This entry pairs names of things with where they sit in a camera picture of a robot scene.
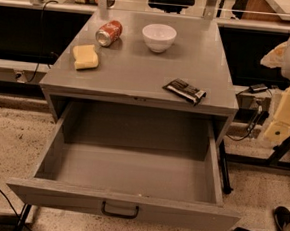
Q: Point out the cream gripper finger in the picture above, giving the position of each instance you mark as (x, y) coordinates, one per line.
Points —
(279, 127)

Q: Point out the black rxbar chocolate wrapper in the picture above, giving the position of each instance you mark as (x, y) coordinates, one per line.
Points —
(181, 88)

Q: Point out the open grey top drawer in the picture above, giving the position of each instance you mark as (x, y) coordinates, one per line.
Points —
(163, 161)

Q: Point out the black power adapter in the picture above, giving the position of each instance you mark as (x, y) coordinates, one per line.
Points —
(258, 88)

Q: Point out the black shoe far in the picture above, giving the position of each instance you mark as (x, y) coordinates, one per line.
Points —
(281, 217)

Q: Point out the white ceramic bowl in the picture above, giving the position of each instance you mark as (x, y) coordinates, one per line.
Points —
(158, 37)

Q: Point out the grey cabinet table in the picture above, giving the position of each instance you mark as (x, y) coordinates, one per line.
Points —
(129, 72)

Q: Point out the red soda can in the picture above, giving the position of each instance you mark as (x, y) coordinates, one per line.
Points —
(109, 33)

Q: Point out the yellow sponge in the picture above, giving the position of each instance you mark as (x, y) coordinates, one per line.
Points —
(85, 57)

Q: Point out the black metal stand frame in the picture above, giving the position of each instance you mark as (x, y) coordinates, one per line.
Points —
(274, 161)

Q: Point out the black drawer handle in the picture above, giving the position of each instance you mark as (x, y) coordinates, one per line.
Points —
(119, 211)

